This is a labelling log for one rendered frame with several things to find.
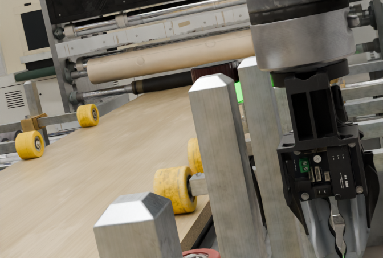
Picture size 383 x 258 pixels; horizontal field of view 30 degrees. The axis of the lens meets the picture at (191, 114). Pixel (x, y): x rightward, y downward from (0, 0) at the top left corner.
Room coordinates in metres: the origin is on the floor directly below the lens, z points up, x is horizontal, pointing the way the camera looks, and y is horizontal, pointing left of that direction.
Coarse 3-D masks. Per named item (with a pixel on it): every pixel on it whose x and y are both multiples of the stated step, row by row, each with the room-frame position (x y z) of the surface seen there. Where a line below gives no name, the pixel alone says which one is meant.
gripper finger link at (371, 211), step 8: (368, 152) 0.66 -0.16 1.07; (368, 160) 0.66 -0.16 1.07; (368, 168) 0.65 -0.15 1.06; (368, 176) 0.65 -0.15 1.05; (376, 176) 0.65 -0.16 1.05; (368, 184) 0.65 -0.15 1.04; (376, 184) 0.65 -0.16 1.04; (368, 192) 0.65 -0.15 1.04; (376, 192) 0.65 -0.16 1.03; (368, 200) 0.65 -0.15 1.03; (376, 200) 0.66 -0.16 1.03; (368, 208) 0.65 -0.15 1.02; (368, 216) 0.65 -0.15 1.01; (368, 224) 0.65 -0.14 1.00
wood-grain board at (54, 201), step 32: (160, 96) 3.10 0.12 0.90; (96, 128) 2.48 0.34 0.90; (128, 128) 2.33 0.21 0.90; (160, 128) 2.19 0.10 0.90; (192, 128) 2.07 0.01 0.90; (32, 160) 2.07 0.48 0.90; (64, 160) 1.96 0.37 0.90; (96, 160) 1.86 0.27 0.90; (128, 160) 1.77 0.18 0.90; (160, 160) 1.69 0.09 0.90; (0, 192) 1.69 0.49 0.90; (32, 192) 1.61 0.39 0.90; (64, 192) 1.55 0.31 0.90; (96, 192) 1.48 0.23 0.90; (128, 192) 1.43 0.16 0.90; (0, 224) 1.37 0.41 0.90; (32, 224) 1.32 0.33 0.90; (64, 224) 1.27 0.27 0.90; (192, 224) 1.11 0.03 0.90; (0, 256) 1.15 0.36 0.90; (32, 256) 1.11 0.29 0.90; (64, 256) 1.08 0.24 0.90; (96, 256) 1.05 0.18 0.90
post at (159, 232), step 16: (144, 192) 0.38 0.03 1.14; (112, 208) 0.37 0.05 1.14; (128, 208) 0.37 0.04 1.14; (144, 208) 0.36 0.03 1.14; (160, 208) 0.37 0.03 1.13; (96, 224) 0.37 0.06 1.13; (112, 224) 0.36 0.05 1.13; (128, 224) 0.36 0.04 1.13; (144, 224) 0.36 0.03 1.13; (160, 224) 0.36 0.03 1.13; (96, 240) 0.37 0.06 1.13; (112, 240) 0.36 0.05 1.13; (128, 240) 0.36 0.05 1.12; (144, 240) 0.36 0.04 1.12; (160, 240) 0.36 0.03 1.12; (176, 240) 0.38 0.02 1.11; (112, 256) 0.36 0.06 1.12; (128, 256) 0.36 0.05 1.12; (144, 256) 0.36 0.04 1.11; (160, 256) 0.36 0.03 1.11; (176, 256) 0.38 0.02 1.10
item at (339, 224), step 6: (348, 120) 2.76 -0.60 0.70; (354, 120) 2.76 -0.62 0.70; (336, 216) 1.56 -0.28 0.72; (336, 222) 1.56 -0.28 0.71; (342, 222) 1.56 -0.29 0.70; (336, 228) 1.54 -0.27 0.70; (342, 228) 1.53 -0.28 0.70; (336, 234) 1.50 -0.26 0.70; (342, 234) 1.49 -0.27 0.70; (342, 240) 1.45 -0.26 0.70
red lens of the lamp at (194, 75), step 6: (222, 66) 0.84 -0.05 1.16; (228, 66) 0.85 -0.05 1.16; (234, 66) 0.85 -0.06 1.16; (192, 72) 0.86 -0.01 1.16; (198, 72) 0.85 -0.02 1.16; (204, 72) 0.85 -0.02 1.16; (210, 72) 0.84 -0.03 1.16; (216, 72) 0.84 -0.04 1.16; (222, 72) 0.84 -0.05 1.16; (228, 72) 0.85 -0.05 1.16; (234, 72) 0.85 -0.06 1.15; (192, 78) 0.87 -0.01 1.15; (198, 78) 0.85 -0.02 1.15; (234, 78) 0.85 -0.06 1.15
